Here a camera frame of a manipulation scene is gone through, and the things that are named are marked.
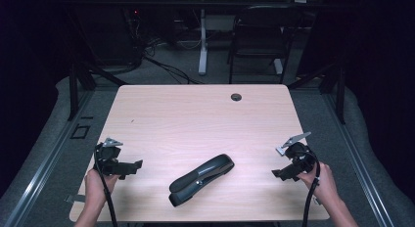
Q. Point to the black tape square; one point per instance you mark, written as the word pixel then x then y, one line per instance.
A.
pixel 72 132

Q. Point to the person's left hand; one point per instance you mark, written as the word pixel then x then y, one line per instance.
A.
pixel 94 186

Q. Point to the black folding chair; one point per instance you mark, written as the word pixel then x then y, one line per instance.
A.
pixel 261 34

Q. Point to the black tape strip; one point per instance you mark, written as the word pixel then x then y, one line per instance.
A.
pixel 87 117

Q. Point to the silver staple strip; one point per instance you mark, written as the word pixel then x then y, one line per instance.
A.
pixel 279 151

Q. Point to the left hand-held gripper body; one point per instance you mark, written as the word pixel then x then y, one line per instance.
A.
pixel 109 155

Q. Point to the black stapler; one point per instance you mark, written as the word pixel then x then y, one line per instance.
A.
pixel 199 179

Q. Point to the black computer tower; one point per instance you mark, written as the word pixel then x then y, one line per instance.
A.
pixel 111 34

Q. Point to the person's right hand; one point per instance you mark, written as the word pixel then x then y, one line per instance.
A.
pixel 324 184

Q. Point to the grey tape piece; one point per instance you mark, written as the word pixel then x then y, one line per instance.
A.
pixel 316 200
pixel 73 198

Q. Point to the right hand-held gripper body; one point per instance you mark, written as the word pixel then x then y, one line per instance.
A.
pixel 301 157

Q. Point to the aluminium floor rail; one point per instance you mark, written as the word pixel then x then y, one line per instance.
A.
pixel 359 161
pixel 45 161

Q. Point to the white desk foot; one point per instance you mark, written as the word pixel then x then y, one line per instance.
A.
pixel 278 66

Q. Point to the white desk leg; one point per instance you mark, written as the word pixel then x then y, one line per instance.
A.
pixel 203 47

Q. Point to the black frame post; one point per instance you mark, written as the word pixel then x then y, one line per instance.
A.
pixel 73 93

